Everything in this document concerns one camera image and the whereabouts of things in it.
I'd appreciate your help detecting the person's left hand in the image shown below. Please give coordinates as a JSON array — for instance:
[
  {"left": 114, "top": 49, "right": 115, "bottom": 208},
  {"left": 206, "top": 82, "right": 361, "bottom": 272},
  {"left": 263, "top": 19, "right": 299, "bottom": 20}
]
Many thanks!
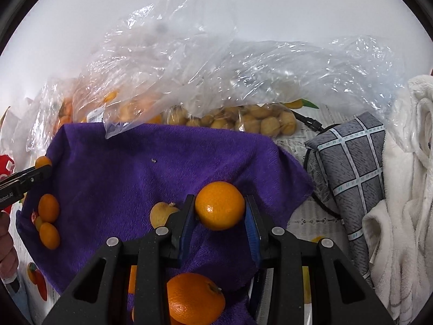
[{"left": 0, "top": 214, "right": 19, "bottom": 280}]

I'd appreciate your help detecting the white towel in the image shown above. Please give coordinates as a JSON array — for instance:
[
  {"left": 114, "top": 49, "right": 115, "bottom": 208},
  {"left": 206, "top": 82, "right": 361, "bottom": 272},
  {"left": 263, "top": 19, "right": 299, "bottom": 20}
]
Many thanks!
[{"left": 362, "top": 74, "right": 433, "bottom": 325}]

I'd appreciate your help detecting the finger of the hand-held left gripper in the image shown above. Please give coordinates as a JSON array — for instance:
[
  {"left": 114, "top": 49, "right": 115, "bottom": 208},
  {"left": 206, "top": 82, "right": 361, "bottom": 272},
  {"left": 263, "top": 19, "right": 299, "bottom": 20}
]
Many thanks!
[{"left": 0, "top": 165, "right": 53, "bottom": 194}]

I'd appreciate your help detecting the clear plastic bag of longans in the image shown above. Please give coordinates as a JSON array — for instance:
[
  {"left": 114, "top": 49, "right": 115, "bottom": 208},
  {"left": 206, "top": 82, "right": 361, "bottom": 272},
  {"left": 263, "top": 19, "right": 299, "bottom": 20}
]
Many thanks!
[{"left": 103, "top": 0, "right": 408, "bottom": 140}]

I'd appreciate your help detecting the grey checked cloth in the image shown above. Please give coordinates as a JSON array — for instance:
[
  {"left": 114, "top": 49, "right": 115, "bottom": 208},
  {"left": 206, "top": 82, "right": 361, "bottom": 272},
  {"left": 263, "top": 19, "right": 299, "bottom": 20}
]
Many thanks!
[{"left": 304, "top": 112, "right": 387, "bottom": 278}]

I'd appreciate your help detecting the clear plastic bag of oranges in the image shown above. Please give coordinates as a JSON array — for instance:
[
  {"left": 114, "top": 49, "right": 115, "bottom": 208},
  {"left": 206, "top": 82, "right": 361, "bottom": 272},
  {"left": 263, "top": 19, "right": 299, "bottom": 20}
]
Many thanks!
[{"left": 35, "top": 73, "right": 170, "bottom": 127}]

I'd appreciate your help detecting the purple towel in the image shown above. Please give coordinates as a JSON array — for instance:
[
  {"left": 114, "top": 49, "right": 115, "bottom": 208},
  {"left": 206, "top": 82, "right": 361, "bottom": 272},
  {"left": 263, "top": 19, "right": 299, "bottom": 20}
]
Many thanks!
[{"left": 15, "top": 123, "right": 313, "bottom": 325}]

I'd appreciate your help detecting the brown longan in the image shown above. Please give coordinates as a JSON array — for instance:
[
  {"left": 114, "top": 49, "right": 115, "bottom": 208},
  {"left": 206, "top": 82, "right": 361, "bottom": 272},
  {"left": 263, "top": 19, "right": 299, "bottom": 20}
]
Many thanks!
[{"left": 150, "top": 202, "right": 181, "bottom": 229}]

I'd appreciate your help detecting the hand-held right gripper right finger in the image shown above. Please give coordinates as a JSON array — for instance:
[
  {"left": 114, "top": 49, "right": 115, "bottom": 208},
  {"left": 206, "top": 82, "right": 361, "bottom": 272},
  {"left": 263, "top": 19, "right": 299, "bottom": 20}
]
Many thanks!
[{"left": 244, "top": 194, "right": 395, "bottom": 325}]

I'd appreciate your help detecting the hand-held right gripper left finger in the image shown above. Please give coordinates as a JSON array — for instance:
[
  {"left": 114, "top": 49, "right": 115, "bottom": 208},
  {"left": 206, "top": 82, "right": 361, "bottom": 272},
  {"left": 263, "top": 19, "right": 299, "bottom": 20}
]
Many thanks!
[{"left": 42, "top": 194, "right": 197, "bottom": 325}]

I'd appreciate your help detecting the fruit-printed lace tablecloth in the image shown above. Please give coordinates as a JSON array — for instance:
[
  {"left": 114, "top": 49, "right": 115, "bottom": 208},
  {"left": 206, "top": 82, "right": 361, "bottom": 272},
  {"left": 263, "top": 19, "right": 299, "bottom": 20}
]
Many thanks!
[{"left": 0, "top": 103, "right": 389, "bottom": 325}]

